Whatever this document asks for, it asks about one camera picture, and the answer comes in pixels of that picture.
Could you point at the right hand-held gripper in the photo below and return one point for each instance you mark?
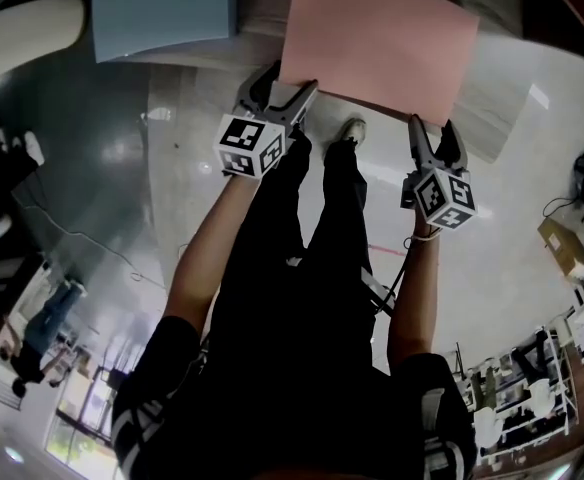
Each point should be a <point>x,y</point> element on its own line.
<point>444,198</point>

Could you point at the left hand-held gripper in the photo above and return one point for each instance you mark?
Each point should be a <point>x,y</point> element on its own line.
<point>242,143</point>

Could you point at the pink folder box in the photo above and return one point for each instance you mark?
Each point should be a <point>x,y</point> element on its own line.
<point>372,43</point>

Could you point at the light blue folder box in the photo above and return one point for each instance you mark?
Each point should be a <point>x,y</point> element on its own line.
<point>162,13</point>

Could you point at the person's left forearm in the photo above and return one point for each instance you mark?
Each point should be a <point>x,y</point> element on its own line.
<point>207,248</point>

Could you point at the person's right forearm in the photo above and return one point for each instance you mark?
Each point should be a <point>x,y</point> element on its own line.
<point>412,293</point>

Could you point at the person's light shoe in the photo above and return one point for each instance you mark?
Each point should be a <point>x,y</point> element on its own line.
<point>349,129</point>

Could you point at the white wristband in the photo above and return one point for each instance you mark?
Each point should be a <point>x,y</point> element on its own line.
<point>422,239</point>

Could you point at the grey wooden desk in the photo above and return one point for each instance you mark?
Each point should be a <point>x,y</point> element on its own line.
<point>262,3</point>

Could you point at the brown cardboard box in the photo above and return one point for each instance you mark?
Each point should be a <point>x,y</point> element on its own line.
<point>562,248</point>

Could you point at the person's black clothed body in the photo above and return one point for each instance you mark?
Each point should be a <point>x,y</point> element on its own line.
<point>292,318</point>

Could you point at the white storage rack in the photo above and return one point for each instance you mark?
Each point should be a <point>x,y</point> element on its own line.
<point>522,408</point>

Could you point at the glass entrance door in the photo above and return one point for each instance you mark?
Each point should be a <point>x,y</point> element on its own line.
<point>82,418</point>

